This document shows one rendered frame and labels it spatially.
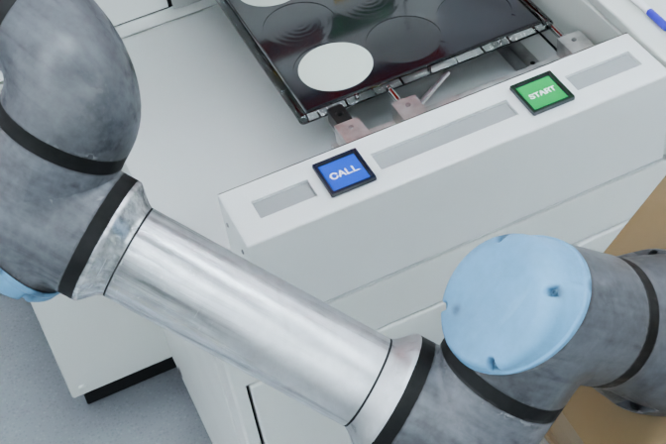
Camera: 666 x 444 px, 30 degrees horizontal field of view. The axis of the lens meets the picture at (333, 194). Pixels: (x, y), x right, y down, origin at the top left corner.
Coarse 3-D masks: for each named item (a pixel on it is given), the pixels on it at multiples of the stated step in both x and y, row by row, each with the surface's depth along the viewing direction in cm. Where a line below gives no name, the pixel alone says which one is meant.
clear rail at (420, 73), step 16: (528, 32) 165; (480, 48) 164; (496, 48) 164; (432, 64) 163; (448, 64) 163; (400, 80) 161; (416, 80) 162; (352, 96) 160; (368, 96) 160; (320, 112) 159
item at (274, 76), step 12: (216, 0) 179; (228, 12) 176; (240, 24) 173; (240, 36) 172; (252, 48) 170; (264, 60) 167; (276, 72) 165; (276, 84) 164; (288, 96) 161; (300, 108) 159
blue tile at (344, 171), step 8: (344, 160) 143; (352, 160) 143; (320, 168) 142; (328, 168) 142; (336, 168) 142; (344, 168) 142; (352, 168) 142; (360, 168) 141; (328, 176) 141; (336, 176) 141; (344, 176) 141; (352, 176) 141; (360, 176) 141; (368, 176) 140; (336, 184) 140; (344, 184) 140
